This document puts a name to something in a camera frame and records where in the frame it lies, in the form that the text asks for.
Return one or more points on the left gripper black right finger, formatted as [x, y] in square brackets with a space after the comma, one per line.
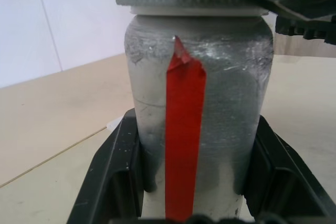
[283, 176]

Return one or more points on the clear jar with red label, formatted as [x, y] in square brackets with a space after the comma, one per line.
[223, 103]

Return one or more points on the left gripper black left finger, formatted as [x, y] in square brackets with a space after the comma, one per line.
[110, 169]

